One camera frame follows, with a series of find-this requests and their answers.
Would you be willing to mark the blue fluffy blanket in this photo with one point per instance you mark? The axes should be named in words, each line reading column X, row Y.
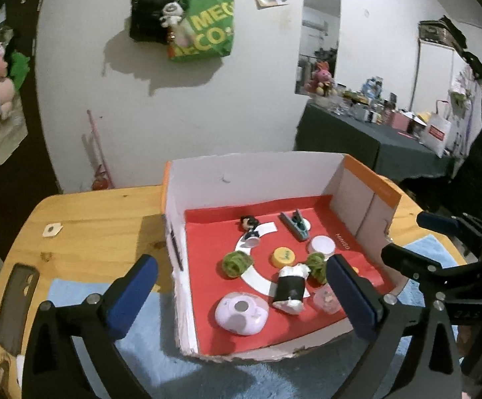
column 153, row 341

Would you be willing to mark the white paper bag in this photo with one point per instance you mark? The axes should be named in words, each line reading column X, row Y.
column 438, row 131

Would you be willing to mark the clear plastic box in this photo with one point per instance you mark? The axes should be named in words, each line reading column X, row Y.
column 326, row 299

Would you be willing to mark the large green yarn ball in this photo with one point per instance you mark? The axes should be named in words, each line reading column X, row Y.
column 236, row 264

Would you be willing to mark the wall mirror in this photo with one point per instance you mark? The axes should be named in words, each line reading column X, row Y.
column 319, row 29

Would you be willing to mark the dark-haired figurine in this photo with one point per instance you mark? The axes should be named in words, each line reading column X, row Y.
column 249, row 224

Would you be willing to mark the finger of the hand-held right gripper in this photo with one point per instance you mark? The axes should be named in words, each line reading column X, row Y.
column 438, row 220
column 411, row 262

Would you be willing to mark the pink stick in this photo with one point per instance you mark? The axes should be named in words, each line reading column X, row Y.
column 99, row 149

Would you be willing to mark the small green yarn ball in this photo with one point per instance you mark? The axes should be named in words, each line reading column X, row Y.
column 316, row 264

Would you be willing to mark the beige paper poster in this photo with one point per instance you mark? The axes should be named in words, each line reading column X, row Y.
column 8, row 137

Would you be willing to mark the lilac round device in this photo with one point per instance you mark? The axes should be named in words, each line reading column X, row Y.
column 241, row 314

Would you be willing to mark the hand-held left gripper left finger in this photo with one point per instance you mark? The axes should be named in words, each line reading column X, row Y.
column 133, row 295

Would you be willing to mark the green plush toy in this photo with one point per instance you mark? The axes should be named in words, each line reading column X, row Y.
column 20, row 66

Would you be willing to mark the cluster of small bottles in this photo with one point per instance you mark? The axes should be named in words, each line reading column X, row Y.
column 369, row 99

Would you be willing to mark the pink box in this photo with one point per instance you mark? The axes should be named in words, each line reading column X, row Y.
column 402, row 121

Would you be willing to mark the black bag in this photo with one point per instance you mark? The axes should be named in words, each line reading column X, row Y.
column 149, row 12

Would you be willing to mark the peach plush toy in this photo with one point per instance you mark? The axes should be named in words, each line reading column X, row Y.
column 5, row 95

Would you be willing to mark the white cabinet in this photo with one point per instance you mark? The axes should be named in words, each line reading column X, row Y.
column 436, row 79

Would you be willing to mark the dark phone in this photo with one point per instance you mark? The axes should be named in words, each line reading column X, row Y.
column 16, row 307

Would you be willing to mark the camouflage box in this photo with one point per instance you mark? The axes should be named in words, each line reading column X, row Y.
column 434, row 31

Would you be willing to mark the orange cardboard box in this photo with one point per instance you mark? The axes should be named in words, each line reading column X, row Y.
column 207, row 232

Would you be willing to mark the green tote bag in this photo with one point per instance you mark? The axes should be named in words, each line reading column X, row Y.
column 211, row 29

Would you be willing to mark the panda plush toy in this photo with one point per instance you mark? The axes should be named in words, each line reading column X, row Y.
column 171, row 12

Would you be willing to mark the white jar lid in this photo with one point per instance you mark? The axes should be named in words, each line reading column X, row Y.
column 322, row 245

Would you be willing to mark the pink rabbit plush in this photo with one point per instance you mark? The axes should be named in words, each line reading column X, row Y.
column 320, row 79

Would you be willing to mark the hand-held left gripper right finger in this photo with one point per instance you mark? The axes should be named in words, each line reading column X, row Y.
column 353, row 295

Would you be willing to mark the yellow bottle cap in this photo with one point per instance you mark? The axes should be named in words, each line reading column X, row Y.
column 283, row 256

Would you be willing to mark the dark cloth covered side table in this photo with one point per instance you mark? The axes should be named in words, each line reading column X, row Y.
column 348, row 141

